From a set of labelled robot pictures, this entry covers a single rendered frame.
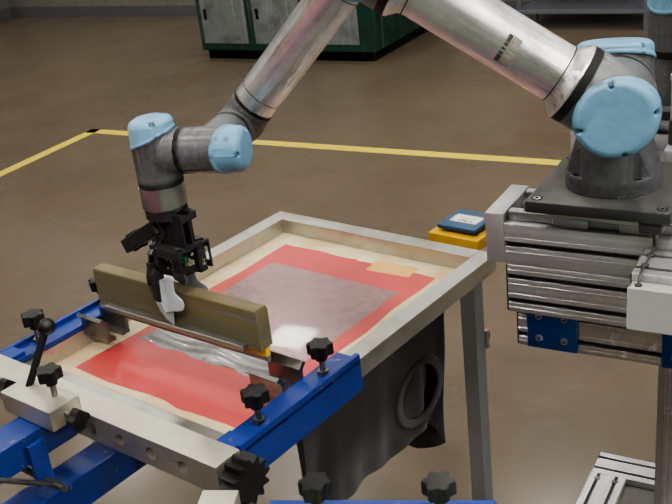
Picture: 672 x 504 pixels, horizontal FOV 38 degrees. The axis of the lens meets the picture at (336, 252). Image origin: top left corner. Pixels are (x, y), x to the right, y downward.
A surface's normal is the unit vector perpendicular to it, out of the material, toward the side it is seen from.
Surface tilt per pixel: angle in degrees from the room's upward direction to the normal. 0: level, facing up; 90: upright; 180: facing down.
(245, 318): 90
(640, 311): 90
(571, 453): 0
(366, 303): 0
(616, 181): 72
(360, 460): 98
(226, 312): 90
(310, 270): 0
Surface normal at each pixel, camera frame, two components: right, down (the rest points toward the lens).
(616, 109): -0.11, 0.48
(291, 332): -0.11, -0.91
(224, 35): -0.48, 0.40
